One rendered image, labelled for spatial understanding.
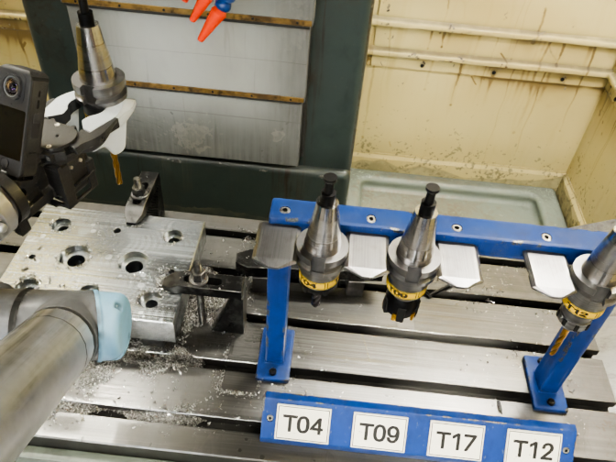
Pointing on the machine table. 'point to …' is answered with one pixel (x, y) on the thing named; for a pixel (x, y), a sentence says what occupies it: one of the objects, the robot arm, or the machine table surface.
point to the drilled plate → (184, 260)
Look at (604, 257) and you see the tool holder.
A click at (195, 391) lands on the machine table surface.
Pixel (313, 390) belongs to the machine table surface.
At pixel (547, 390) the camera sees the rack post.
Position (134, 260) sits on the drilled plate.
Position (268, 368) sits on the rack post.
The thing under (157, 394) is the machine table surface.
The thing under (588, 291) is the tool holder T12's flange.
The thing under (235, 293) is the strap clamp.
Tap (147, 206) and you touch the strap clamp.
